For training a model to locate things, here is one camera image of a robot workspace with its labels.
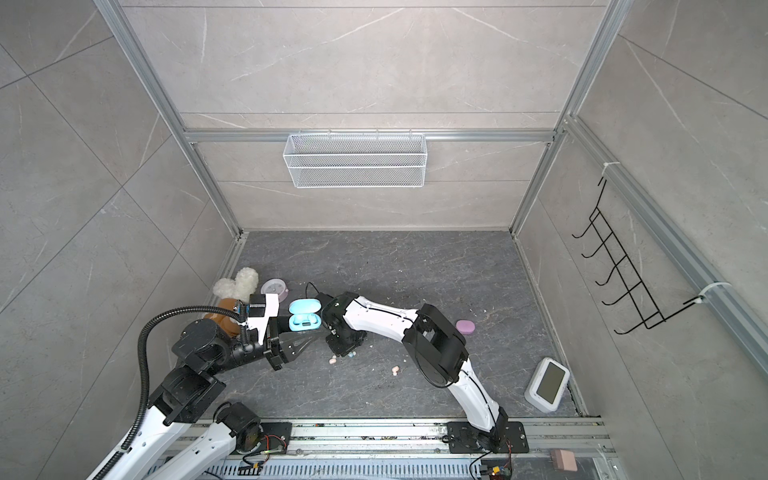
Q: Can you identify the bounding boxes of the teal earbud charging case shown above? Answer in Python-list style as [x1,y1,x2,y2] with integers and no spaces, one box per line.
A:
[288,298,322,332]

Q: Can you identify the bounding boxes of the pink earbud charging case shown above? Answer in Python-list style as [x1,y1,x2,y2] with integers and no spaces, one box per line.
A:
[455,319,476,335]

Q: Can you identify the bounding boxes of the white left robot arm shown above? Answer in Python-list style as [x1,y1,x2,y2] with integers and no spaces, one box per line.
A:
[90,316,320,479]

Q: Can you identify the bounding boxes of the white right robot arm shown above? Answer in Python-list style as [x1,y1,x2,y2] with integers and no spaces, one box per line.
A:
[315,292,508,451]

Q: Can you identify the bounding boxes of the pink alarm clock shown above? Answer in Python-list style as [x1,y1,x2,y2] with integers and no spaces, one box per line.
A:
[260,278,289,302]

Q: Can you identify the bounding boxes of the plush bunny brown hoodie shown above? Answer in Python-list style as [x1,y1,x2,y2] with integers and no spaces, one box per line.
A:
[205,267,259,337]

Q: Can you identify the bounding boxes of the white digital timer device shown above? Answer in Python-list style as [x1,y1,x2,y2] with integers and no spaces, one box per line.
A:
[524,357,570,413]

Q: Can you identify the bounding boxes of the slotted cable duct rail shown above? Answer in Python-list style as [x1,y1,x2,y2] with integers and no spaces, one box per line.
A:
[203,417,625,479]

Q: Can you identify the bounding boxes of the white wire mesh basket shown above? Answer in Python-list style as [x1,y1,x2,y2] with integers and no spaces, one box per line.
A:
[283,133,428,189]

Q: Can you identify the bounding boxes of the pink block beside rail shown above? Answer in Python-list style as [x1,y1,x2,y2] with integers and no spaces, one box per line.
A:
[550,449,578,472]

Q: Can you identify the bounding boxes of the black wall hook rack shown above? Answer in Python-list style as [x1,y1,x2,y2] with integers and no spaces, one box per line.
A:
[571,177,706,336]

